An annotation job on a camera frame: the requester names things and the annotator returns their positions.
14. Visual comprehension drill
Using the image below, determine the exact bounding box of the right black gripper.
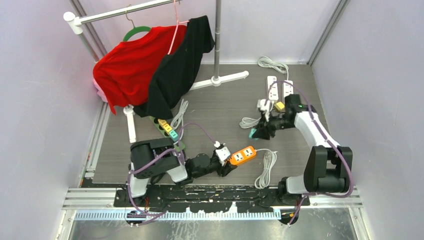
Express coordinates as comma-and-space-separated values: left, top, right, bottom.
252, 109, 294, 140

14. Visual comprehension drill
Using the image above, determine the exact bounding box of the teal plug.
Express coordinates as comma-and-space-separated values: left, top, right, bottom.
248, 128, 258, 140
168, 129, 179, 142

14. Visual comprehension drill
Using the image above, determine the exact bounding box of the orange power strip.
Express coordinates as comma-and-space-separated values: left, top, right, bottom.
229, 145, 278, 190

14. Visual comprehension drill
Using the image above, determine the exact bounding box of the short white power strip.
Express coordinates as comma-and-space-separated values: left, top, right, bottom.
239, 75, 280, 130

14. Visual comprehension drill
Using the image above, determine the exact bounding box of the long white power strip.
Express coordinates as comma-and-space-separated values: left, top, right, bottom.
256, 55, 295, 100

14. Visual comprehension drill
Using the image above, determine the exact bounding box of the dark green power strip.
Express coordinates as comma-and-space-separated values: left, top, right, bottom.
149, 116, 186, 153

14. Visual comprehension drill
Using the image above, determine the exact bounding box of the purple power strip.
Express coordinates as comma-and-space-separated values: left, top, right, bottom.
169, 99, 189, 145

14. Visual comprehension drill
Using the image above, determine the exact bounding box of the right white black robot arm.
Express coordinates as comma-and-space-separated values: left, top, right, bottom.
252, 94, 353, 206

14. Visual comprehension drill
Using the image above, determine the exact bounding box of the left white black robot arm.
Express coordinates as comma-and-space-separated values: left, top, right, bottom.
126, 137, 237, 207

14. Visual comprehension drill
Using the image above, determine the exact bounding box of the black t-shirt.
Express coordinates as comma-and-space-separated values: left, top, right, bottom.
133, 15, 215, 120

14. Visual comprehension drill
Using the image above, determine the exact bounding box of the red t-shirt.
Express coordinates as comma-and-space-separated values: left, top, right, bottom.
92, 25, 187, 114

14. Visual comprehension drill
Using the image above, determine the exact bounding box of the pink clothes hanger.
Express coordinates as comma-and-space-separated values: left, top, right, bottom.
167, 0, 189, 55

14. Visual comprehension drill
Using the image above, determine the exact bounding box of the green clothes hanger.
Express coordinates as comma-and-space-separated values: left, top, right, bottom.
122, 10, 152, 42

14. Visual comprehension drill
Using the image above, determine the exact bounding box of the white metal clothes rack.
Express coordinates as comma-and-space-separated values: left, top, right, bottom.
63, 0, 249, 143

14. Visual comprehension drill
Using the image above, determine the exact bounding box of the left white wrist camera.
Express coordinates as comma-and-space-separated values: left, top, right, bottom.
215, 145, 232, 165

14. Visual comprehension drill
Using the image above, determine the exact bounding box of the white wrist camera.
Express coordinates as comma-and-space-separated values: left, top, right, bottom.
215, 145, 232, 165
256, 99, 272, 122

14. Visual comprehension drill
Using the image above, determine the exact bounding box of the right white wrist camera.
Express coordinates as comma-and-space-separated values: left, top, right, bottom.
256, 99, 272, 122

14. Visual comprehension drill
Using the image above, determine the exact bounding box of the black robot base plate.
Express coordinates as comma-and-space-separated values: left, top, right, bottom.
113, 184, 311, 224

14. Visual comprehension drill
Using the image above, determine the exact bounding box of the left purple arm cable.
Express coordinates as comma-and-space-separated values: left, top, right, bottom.
126, 123, 222, 227

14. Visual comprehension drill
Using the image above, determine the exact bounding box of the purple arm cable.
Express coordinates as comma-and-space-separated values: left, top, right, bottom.
126, 123, 222, 227
264, 80, 355, 226

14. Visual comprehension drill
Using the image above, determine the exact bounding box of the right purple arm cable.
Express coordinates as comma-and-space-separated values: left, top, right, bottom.
264, 80, 355, 226

